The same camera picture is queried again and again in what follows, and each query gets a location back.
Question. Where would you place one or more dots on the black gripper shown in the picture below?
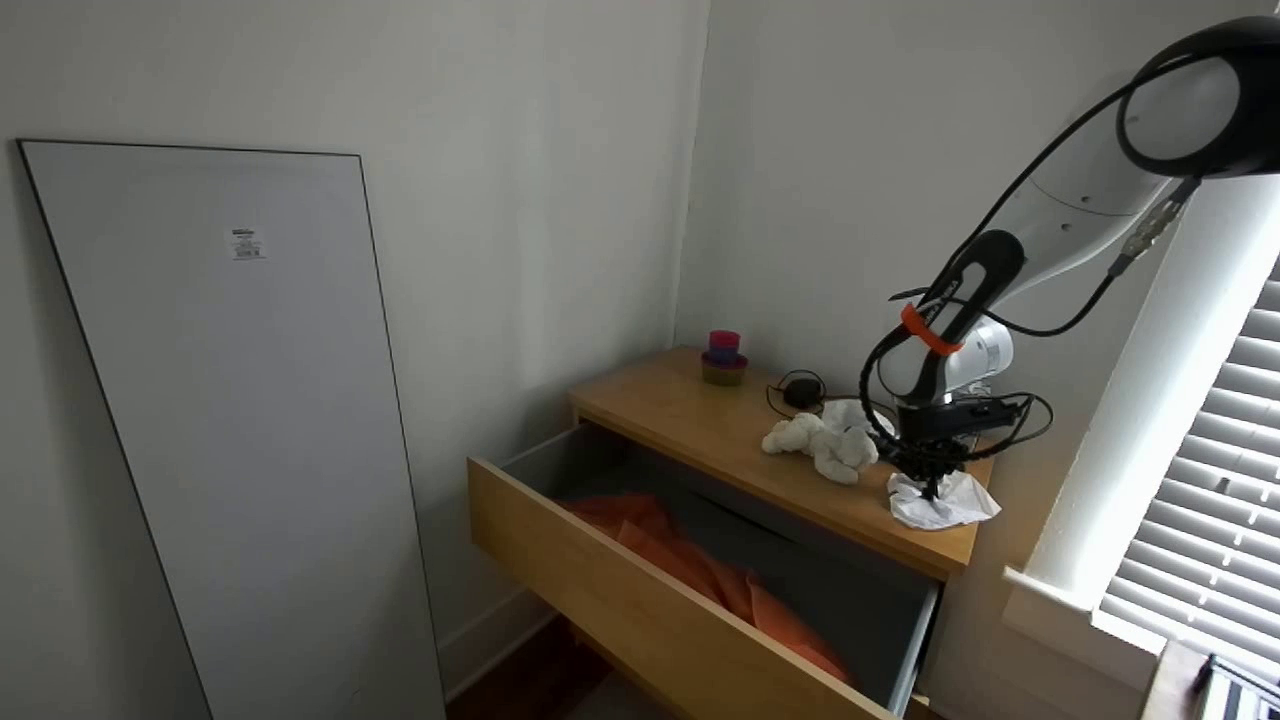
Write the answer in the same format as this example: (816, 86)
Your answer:
(929, 454)

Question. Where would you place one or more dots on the white paper towel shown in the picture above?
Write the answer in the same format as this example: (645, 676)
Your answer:
(945, 510)

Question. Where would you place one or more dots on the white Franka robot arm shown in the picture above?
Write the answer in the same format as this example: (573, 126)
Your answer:
(1064, 227)

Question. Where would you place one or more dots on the white crumpled tissue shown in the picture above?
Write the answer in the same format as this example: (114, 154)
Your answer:
(855, 427)

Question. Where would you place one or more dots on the white plush toy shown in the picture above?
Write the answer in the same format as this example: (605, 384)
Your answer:
(814, 445)

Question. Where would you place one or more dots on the small black device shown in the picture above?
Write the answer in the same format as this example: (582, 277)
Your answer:
(803, 390)

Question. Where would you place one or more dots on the green plastic cup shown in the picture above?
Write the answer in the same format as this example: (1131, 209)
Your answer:
(726, 375)

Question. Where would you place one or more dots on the purple plastic cup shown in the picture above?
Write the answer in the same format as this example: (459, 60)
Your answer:
(726, 359)

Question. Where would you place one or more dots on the light wooden dresser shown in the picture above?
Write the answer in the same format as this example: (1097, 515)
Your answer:
(693, 412)

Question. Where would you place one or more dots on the pink plastic cup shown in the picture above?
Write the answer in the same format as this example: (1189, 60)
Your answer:
(726, 341)

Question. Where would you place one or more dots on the orange cloth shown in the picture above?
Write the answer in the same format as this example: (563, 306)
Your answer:
(680, 546)

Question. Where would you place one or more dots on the white window blinds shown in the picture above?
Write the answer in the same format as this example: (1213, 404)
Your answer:
(1201, 523)

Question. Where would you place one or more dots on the open wooden drawer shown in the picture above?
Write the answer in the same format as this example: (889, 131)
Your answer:
(627, 585)

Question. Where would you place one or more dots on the white leaning board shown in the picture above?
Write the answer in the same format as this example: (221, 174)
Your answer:
(255, 427)

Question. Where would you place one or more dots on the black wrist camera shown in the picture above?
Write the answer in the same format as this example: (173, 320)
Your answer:
(994, 410)

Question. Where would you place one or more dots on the white window frame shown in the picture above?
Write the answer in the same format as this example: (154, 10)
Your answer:
(1172, 360)

